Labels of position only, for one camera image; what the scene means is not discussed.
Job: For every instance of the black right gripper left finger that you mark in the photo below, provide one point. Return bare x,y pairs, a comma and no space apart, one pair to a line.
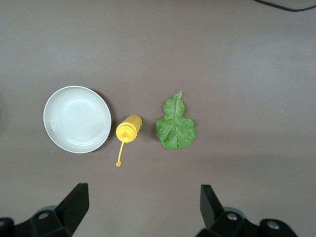
69,212

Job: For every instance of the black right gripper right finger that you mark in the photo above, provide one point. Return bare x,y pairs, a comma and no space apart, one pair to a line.
212,209

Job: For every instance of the green lettuce leaf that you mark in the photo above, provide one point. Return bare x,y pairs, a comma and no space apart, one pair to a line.
176,128

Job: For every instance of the yellow squeeze bottle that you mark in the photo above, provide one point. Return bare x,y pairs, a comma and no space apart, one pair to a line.
129,126

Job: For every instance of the white round plate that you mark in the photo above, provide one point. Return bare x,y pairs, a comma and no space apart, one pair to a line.
76,118

